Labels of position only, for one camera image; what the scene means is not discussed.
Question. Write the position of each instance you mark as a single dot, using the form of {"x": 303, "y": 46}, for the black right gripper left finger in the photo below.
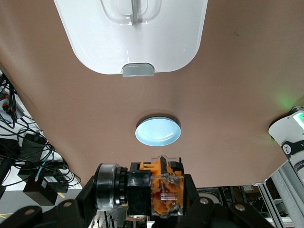
{"x": 71, "y": 213}

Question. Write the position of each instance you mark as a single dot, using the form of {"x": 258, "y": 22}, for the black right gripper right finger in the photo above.
{"x": 213, "y": 216}

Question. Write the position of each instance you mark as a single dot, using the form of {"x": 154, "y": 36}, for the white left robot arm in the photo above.
{"x": 285, "y": 133}

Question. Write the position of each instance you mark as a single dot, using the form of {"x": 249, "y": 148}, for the white lidded storage box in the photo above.
{"x": 142, "y": 47}

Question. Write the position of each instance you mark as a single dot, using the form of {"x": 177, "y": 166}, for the black power adapter brick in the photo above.
{"x": 33, "y": 147}
{"x": 45, "y": 190}

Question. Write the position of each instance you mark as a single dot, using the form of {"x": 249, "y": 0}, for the light blue round plate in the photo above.
{"x": 158, "y": 130}

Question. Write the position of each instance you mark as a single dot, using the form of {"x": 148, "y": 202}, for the aluminium frame profile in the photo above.
{"x": 285, "y": 190}

